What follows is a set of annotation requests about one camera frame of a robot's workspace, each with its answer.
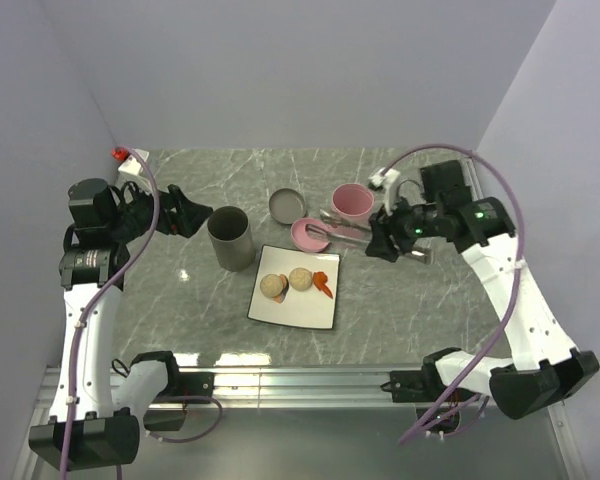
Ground steamed bun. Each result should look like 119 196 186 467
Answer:
289 267 313 292
259 274 287 299

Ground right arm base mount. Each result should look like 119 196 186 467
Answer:
380 366 447 403

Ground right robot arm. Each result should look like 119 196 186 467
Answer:
365 160 600 420

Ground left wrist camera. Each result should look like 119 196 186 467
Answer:
111 147 151 191

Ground steel tongs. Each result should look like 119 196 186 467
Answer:
304 210 433 265

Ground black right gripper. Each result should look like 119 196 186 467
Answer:
364 189 443 263

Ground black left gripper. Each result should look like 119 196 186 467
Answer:
108 175 212 244

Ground white square plate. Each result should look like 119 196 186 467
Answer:
247 245 341 330

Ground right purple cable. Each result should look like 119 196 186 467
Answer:
377 143 526 447

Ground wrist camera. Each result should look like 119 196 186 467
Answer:
368 168 400 215
111 147 151 191

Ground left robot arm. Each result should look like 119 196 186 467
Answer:
28 178 213 475

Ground grey cylindrical container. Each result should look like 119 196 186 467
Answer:
207 206 256 272

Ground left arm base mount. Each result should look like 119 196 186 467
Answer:
154 371 215 404

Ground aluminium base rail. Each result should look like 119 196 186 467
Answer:
34 364 566 411

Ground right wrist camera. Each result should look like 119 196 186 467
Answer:
368 168 400 215

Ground pink cylindrical container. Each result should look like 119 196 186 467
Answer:
331 183 375 224

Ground red carrot piece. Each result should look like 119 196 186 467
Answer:
312 271 333 299

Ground grey round lid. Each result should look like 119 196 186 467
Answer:
268 188 307 225

